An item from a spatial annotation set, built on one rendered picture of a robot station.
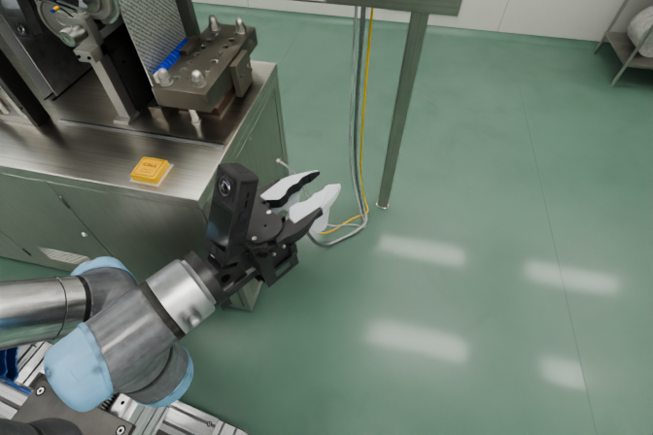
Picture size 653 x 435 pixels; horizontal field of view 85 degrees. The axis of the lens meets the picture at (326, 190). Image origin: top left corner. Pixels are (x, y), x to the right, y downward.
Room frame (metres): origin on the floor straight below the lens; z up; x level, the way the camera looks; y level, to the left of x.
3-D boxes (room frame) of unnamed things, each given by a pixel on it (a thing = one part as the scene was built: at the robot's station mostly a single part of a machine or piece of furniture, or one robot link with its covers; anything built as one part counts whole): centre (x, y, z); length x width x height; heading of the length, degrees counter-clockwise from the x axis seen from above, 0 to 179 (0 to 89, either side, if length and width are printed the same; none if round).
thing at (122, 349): (0.12, 0.22, 1.21); 0.11 x 0.08 x 0.09; 134
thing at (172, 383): (0.13, 0.23, 1.12); 0.11 x 0.08 x 0.11; 44
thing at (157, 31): (1.03, 0.49, 1.08); 0.23 x 0.01 x 0.18; 168
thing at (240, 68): (1.03, 0.27, 0.96); 0.10 x 0.03 x 0.11; 168
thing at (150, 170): (0.65, 0.47, 0.91); 0.07 x 0.07 x 0.02; 78
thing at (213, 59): (1.04, 0.36, 1.00); 0.40 x 0.16 x 0.06; 168
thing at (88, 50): (0.88, 0.62, 1.05); 0.06 x 0.05 x 0.31; 168
